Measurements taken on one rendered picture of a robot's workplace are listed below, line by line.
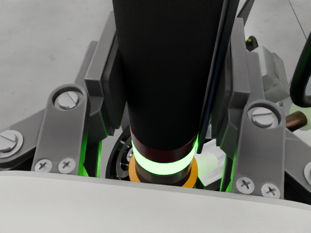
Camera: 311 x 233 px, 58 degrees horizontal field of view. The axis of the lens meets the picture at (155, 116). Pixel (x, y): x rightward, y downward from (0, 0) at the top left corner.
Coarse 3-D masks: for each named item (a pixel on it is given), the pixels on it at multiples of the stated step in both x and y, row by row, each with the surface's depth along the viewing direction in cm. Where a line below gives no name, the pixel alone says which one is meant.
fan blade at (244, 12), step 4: (248, 0) 33; (252, 0) 37; (244, 4) 33; (248, 4) 34; (252, 4) 42; (244, 8) 33; (248, 8) 38; (240, 12) 33; (244, 12) 36; (248, 12) 42; (236, 16) 34; (240, 16) 34; (244, 16) 39; (248, 16) 47; (244, 20) 42; (244, 24) 46
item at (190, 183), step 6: (132, 156) 18; (132, 162) 18; (192, 162) 17; (132, 168) 17; (192, 168) 17; (132, 174) 17; (192, 174) 17; (132, 180) 17; (138, 180) 17; (192, 180) 17; (186, 186) 16; (192, 186) 17
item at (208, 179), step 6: (204, 144) 22; (210, 144) 22; (204, 150) 21; (210, 150) 21; (216, 150) 21; (198, 156) 21; (216, 156) 21; (222, 156) 21; (222, 162) 21; (216, 168) 20; (222, 168) 20; (198, 174) 20; (210, 174) 20; (216, 174) 20; (198, 180) 20; (204, 180) 20; (210, 180) 20; (216, 180) 20; (198, 186) 21; (204, 186) 20; (210, 186) 20; (216, 186) 21
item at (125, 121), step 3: (126, 102) 62; (126, 105) 63; (126, 108) 63; (126, 111) 65; (123, 114) 69; (126, 114) 65; (123, 117) 69; (126, 117) 66; (123, 120) 70; (126, 120) 67; (129, 120) 63; (123, 123) 70; (126, 123) 67; (129, 123) 64; (123, 126) 71; (126, 126) 68; (123, 129) 71
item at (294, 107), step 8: (304, 48) 15; (304, 56) 16; (304, 64) 16; (296, 72) 17; (304, 72) 16; (296, 80) 17; (304, 80) 17; (296, 88) 18; (304, 88) 18; (296, 96) 19; (304, 96) 19; (296, 104) 20; (304, 104) 20; (304, 112) 23; (304, 128) 24
